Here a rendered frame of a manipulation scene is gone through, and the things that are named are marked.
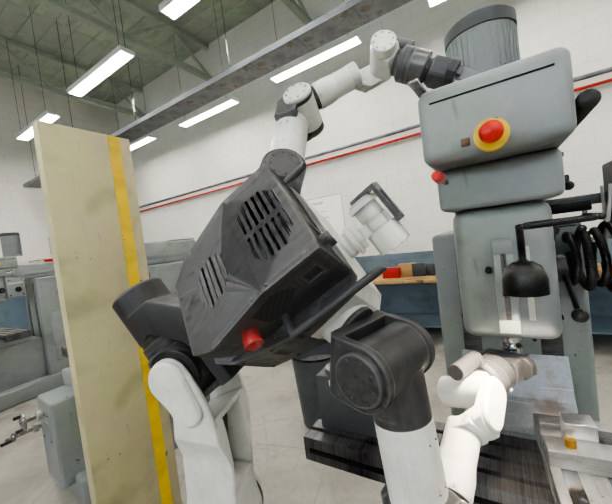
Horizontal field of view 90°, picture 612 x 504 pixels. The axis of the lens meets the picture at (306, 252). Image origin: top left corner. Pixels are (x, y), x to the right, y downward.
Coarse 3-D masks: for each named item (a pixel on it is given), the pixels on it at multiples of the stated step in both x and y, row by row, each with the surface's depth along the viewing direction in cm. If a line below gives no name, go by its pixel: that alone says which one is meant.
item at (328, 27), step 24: (360, 0) 263; (384, 0) 265; (408, 0) 269; (312, 24) 288; (336, 24) 288; (360, 24) 292; (264, 48) 318; (288, 48) 314; (312, 48) 319; (240, 72) 346; (264, 72) 352; (600, 72) 358; (192, 96) 385; (216, 96) 393; (144, 120) 435; (168, 120) 444; (384, 144) 497; (192, 192) 744
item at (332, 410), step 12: (324, 372) 109; (324, 384) 106; (324, 396) 106; (324, 408) 107; (336, 408) 105; (348, 408) 102; (324, 420) 107; (336, 420) 105; (348, 420) 103; (360, 420) 101; (372, 420) 99; (360, 432) 101; (372, 432) 99
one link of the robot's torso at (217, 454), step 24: (168, 360) 61; (168, 384) 60; (192, 384) 60; (240, 384) 74; (168, 408) 60; (192, 408) 59; (216, 408) 67; (240, 408) 71; (192, 432) 60; (216, 432) 60; (240, 432) 72; (192, 456) 64; (216, 456) 61; (240, 456) 72; (192, 480) 64; (216, 480) 63; (240, 480) 66
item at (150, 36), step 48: (0, 0) 512; (48, 0) 434; (96, 0) 535; (144, 0) 546; (240, 0) 575; (288, 0) 487; (0, 48) 619; (48, 48) 635; (96, 48) 653; (144, 48) 555; (192, 48) 692; (96, 96) 833
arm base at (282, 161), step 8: (272, 152) 66; (280, 152) 66; (288, 152) 67; (296, 152) 68; (264, 160) 65; (272, 160) 65; (280, 160) 65; (288, 160) 65; (296, 160) 66; (304, 160) 67; (272, 168) 64; (280, 168) 64; (288, 168) 64; (280, 176) 63; (304, 176) 65; (288, 184) 63; (296, 184) 63
